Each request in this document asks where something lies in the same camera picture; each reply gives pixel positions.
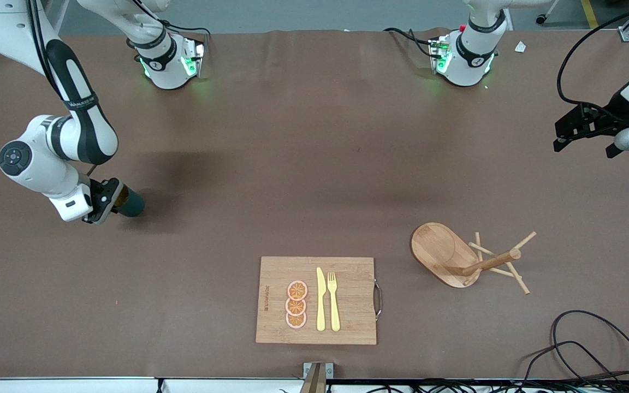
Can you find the yellow plastic fork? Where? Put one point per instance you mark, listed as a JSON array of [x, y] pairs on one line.
[[334, 305]]

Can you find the yellow plastic knife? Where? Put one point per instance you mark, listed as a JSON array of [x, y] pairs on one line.
[[320, 300]]

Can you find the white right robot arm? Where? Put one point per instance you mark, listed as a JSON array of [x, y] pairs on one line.
[[36, 164]]

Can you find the orange slice toy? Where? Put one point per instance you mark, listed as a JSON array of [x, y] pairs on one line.
[[297, 290], [295, 306], [296, 320]]

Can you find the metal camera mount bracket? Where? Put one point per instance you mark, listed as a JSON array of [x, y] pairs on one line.
[[317, 376]]

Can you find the bamboo cutting board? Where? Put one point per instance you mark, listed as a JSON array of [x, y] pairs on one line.
[[347, 300]]

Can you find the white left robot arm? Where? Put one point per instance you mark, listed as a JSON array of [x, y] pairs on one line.
[[473, 60]]

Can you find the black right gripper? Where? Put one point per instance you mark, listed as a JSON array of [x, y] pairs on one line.
[[108, 194]]

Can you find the black caster wheel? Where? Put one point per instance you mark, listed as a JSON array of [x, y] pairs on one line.
[[541, 19]]

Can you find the wooden mug tree stand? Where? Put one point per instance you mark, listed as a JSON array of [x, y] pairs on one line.
[[440, 248]]

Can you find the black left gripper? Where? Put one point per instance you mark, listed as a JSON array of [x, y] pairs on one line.
[[607, 120]]

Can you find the dark green mug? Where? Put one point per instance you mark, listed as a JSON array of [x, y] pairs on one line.
[[133, 203]]

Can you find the white paper scrap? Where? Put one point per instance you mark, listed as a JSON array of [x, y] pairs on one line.
[[520, 47]]

